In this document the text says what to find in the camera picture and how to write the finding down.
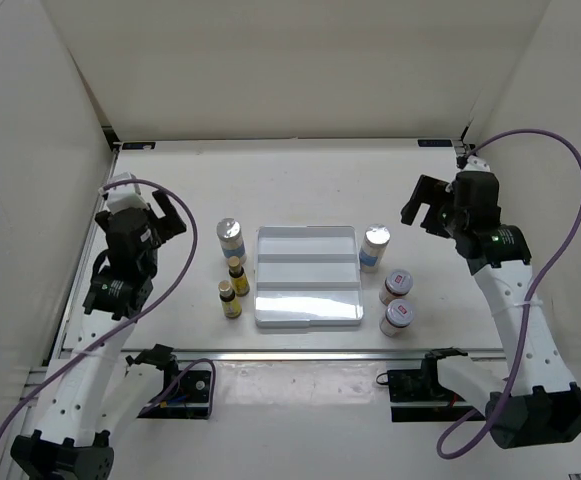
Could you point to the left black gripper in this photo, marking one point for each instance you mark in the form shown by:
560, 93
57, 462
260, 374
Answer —
170, 224

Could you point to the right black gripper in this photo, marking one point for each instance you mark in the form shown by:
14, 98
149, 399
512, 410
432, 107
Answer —
431, 192

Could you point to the blue label shaker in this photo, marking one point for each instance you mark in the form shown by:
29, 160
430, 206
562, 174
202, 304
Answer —
230, 237
374, 243

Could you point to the red cap jar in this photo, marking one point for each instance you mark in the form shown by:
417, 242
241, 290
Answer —
397, 284
398, 315

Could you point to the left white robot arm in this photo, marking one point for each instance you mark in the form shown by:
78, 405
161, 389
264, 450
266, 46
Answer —
75, 437

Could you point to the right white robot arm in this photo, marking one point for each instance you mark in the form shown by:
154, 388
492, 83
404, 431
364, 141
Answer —
539, 402

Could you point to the upper yellow small bottle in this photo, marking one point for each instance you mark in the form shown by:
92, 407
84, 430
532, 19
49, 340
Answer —
238, 276

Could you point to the yellow small bottle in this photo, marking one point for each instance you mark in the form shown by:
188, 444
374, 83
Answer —
229, 301
238, 276

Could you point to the lower yellow small bottle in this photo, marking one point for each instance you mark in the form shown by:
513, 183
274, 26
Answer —
229, 301

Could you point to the white divided tray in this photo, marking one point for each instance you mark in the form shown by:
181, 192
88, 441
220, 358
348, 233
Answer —
307, 277

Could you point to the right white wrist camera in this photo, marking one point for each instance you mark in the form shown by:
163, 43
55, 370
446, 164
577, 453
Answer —
472, 163

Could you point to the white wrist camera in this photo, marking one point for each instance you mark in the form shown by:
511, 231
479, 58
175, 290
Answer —
472, 163
123, 197

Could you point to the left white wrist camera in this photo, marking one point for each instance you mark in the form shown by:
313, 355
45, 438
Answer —
123, 197

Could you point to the aluminium front rail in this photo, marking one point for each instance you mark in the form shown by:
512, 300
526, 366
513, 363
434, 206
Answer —
37, 374

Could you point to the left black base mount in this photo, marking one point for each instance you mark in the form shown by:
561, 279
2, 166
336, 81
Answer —
188, 392

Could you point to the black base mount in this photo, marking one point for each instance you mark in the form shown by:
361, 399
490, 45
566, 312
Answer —
188, 392
412, 401

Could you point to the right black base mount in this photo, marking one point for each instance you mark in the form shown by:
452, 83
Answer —
412, 401

